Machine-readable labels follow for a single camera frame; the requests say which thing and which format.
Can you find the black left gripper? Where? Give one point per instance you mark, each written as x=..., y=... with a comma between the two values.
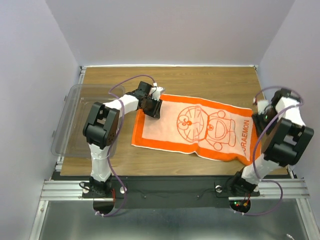
x=155, y=112

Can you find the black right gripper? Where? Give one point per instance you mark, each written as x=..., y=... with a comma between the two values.
x=257, y=118

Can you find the orange white cartoon towel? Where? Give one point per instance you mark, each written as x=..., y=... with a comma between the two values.
x=193, y=125

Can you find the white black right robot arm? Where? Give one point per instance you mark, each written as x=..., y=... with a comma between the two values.
x=287, y=137

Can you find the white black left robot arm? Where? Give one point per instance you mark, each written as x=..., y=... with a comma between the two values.
x=103, y=125

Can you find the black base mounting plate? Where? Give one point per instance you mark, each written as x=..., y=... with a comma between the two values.
x=164, y=192

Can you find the clear plastic bin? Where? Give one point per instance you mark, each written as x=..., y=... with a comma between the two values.
x=68, y=139

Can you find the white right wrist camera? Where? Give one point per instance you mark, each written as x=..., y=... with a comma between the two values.
x=261, y=105

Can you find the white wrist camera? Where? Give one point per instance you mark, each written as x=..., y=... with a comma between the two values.
x=156, y=92
x=261, y=105

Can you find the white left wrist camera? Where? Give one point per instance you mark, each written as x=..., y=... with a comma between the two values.
x=156, y=92

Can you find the aluminium frame rail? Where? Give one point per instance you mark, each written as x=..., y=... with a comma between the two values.
x=69, y=190

